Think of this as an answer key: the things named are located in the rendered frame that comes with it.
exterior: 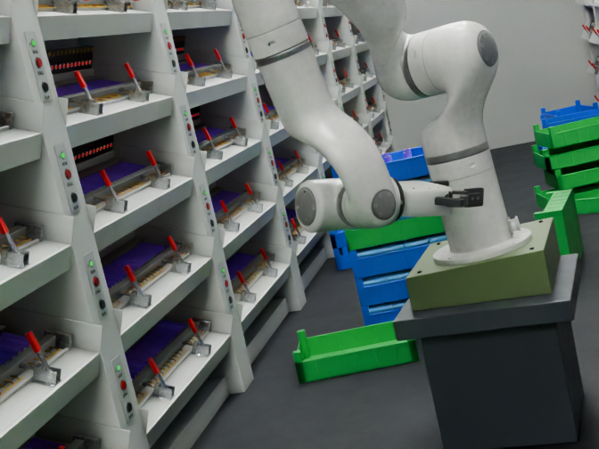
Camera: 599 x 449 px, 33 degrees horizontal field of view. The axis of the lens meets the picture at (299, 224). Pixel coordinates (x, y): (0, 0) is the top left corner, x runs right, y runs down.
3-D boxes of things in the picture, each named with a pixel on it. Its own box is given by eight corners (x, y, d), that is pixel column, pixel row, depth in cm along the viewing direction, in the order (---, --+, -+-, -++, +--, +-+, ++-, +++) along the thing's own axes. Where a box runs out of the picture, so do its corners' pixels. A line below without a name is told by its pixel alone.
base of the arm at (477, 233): (530, 226, 200) (506, 135, 197) (534, 248, 181) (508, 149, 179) (436, 248, 204) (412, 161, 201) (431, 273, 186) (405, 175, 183)
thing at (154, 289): (210, 274, 248) (216, 220, 244) (118, 358, 190) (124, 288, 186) (132, 259, 251) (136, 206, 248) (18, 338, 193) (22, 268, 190)
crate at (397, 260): (458, 242, 291) (453, 216, 290) (464, 257, 271) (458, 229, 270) (356, 263, 294) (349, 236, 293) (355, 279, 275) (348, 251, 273)
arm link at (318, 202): (390, 175, 162) (357, 175, 170) (321, 180, 155) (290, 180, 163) (393, 227, 163) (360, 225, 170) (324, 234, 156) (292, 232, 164)
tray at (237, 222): (274, 216, 315) (280, 173, 311) (220, 265, 257) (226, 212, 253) (211, 205, 318) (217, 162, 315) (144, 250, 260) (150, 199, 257)
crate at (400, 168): (442, 161, 287) (436, 134, 286) (447, 170, 267) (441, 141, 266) (338, 183, 290) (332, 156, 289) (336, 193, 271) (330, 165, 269)
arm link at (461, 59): (447, 152, 198) (415, 33, 195) (531, 136, 186) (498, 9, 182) (414, 167, 190) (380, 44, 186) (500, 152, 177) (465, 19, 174)
